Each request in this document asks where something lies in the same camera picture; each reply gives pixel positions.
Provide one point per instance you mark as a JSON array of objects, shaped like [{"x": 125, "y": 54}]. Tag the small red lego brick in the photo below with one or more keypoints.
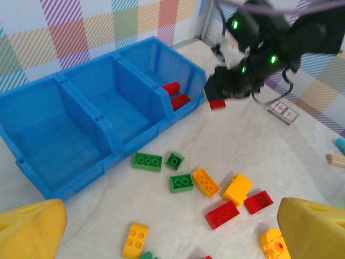
[{"x": 207, "y": 257}]

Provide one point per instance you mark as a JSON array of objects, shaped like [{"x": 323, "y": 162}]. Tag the large yellow lego block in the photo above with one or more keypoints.
[{"x": 237, "y": 190}]

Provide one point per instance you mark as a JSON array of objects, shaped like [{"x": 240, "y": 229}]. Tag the yellow brick with orange hole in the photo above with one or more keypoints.
[{"x": 272, "y": 242}]

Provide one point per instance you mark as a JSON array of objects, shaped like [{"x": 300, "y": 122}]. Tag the red rounded lego brick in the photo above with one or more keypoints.
[{"x": 171, "y": 88}]

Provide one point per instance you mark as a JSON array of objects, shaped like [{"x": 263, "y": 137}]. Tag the green square lego brick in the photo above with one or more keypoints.
[{"x": 181, "y": 183}]

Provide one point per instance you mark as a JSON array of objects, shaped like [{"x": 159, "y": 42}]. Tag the yellow long lego brick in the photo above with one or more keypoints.
[{"x": 206, "y": 183}]

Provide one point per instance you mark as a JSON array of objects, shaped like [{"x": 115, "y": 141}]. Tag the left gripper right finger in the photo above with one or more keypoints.
[{"x": 315, "y": 234}]

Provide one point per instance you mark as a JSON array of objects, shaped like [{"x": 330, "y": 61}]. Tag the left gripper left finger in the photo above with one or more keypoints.
[{"x": 27, "y": 234}]

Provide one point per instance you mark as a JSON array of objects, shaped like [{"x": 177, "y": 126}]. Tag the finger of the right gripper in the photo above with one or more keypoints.
[
  {"x": 223, "y": 81},
  {"x": 211, "y": 89}
]

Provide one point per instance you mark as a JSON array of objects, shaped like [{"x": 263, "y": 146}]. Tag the yellow curved lego brick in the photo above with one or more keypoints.
[{"x": 135, "y": 240}]

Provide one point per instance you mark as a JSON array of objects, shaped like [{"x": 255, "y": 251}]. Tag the small green lego brick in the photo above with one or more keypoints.
[{"x": 175, "y": 161}]

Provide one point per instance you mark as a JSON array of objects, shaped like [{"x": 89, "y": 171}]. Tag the red long lego brick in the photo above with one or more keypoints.
[{"x": 222, "y": 215}]

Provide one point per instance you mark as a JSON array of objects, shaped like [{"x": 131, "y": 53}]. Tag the wooden block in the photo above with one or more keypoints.
[{"x": 337, "y": 161}]

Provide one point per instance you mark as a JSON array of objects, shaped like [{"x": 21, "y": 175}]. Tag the aluminium frame post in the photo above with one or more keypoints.
[{"x": 208, "y": 19}]

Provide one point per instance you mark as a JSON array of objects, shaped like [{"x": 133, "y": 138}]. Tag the red curved lego brick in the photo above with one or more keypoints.
[{"x": 258, "y": 202}]

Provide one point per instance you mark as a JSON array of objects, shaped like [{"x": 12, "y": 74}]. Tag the playing card box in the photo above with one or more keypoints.
[{"x": 283, "y": 112}]

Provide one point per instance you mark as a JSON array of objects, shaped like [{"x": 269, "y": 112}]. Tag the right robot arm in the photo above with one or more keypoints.
[{"x": 318, "y": 32}]

